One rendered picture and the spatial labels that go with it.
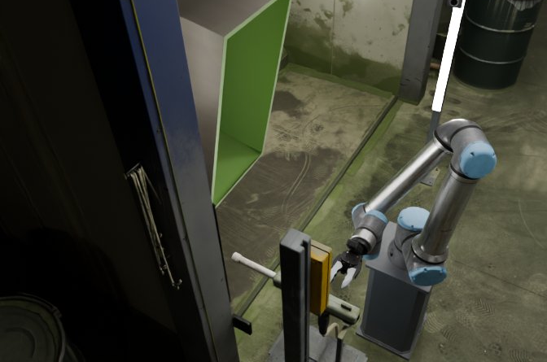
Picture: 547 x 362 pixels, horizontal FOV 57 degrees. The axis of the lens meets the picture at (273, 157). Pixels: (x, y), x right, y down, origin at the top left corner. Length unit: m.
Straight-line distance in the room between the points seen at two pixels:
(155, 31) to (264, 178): 2.47
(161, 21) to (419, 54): 3.17
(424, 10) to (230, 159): 1.91
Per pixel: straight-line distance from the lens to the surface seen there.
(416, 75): 4.35
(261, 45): 2.75
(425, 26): 4.14
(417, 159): 1.97
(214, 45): 2.09
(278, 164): 3.75
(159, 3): 1.30
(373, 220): 1.96
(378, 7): 4.21
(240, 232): 3.32
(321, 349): 2.01
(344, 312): 1.68
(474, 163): 1.79
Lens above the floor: 2.58
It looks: 42 degrees down
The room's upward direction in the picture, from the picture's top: 3 degrees counter-clockwise
